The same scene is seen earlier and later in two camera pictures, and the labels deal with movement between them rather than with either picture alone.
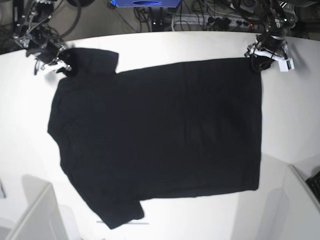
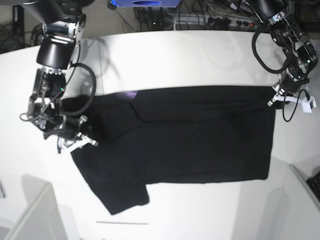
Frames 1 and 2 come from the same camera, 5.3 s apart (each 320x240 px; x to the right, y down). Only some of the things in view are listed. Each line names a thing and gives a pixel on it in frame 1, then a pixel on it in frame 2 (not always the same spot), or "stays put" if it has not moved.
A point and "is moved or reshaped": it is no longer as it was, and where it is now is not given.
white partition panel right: x=284 y=207 stays put
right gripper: x=271 y=43 to x=289 y=84
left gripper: x=45 y=50 to x=67 y=128
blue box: x=145 y=3 stays put
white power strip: x=211 y=22 stays put
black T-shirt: x=127 y=136 is moved or reshaped
